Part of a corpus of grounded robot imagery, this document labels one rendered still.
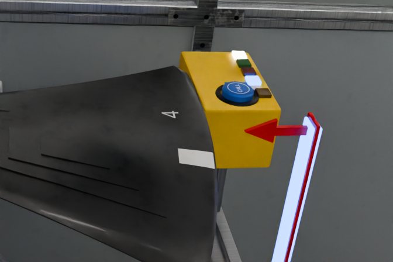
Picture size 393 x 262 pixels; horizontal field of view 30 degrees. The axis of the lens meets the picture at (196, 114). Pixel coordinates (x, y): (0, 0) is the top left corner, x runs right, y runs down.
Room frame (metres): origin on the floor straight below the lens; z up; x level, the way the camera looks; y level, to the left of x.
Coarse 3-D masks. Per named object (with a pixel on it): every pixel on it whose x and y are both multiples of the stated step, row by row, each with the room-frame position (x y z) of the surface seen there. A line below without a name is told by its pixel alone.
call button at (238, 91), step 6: (228, 84) 0.82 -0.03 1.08; (234, 84) 0.82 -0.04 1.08; (240, 84) 0.82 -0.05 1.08; (246, 84) 0.82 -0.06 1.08; (222, 90) 0.81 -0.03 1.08; (228, 90) 0.80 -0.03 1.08; (234, 90) 0.80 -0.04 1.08; (240, 90) 0.81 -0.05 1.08; (246, 90) 0.81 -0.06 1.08; (252, 90) 0.81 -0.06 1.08; (228, 96) 0.79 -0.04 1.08; (234, 96) 0.79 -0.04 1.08; (240, 96) 0.79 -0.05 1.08; (246, 96) 0.79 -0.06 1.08; (252, 96) 0.80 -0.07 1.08
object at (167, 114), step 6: (156, 108) 0.57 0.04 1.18; (162, 108) 0.57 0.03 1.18; (168, 108) 0.57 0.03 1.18; (174, 108) 0.57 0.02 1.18; (180, 108) 0.57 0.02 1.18; (156, 114) 0.56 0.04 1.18; (162, 114) 0.56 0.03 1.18; (168, 114) 0.56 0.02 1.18; (174, 114) 0.56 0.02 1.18; (180, 114) 0.57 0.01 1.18; (162, 120) 0.55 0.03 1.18; (168, 120) 0.56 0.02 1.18; (174, 120) 0.56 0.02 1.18; (180, 120) 0.56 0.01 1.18
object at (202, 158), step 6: (180, 150) 0.53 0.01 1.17; (186, 150) 0.53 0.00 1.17; (192, 150) 0.53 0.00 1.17; (180, 156) 0.52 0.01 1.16; (186, 156) 0.52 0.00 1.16; (192, 156) 0.52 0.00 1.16; (198, 156) 0.53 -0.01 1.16; (204, 156) 0.53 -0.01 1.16; (210, 156) 0.53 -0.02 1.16; (180, 162) 0.51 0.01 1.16; (186, 162) 0.52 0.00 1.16; (192, 162) 0.52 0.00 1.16; (198, 162) 0.52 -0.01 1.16; (204, 162) 0.52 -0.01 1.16; (210, 162) 0.52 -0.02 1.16
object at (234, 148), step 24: (192, 72) 0.86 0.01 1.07; (216, 72) 0.87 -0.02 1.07; (240, 72) 0.87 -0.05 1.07; (216, 96) 0.80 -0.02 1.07; (216, 120) 0.77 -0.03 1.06; (240, 120) 0.78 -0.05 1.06; (264, 120) 0.78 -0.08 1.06; (216, 144) 0.77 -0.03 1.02; (240, 144) 0.78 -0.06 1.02; (264, 144) 0.79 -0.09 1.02
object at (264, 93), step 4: (256, 88) 0.82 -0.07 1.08; (260, 88) 0.83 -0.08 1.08; (264, 88) 0.83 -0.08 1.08; (256, 92) 0.82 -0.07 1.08; (260, 92) 0.81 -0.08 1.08; (264, 92) 0.82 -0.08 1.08; (268, 92) 0.82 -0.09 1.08; (260, 96) 0.81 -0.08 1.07; (264, 96) 0.81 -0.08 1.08; (268, 96) 0.81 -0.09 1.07
